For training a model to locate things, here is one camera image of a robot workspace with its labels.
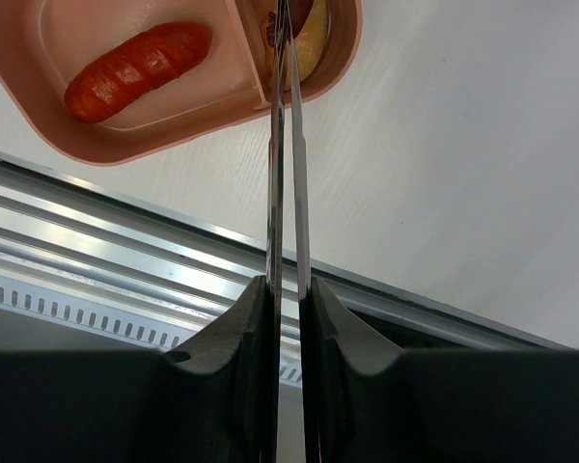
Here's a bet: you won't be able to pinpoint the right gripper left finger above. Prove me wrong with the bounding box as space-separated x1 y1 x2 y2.
0 277 280 462

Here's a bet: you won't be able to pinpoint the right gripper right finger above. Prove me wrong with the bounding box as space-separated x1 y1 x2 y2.
300 279 579 462

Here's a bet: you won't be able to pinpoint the red sausage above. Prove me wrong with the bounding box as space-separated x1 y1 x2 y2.
64 21 212 123

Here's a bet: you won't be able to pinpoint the metal food tongs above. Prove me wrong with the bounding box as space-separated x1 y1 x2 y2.
265 1 322 462

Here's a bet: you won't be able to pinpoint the orange bread roll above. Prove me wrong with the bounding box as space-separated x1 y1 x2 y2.
261 0 329 85

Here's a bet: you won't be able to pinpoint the dark red octopus tentacle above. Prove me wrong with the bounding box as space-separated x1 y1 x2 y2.
265 0 314 47

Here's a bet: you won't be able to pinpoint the pink lunch box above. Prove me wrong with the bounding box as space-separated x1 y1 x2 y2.
0 0 363 166

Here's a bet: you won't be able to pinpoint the white slotted cable duct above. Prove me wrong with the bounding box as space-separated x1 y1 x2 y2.
0 269 305 387

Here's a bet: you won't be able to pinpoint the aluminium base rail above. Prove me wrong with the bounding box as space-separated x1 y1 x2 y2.
0 154 555 348

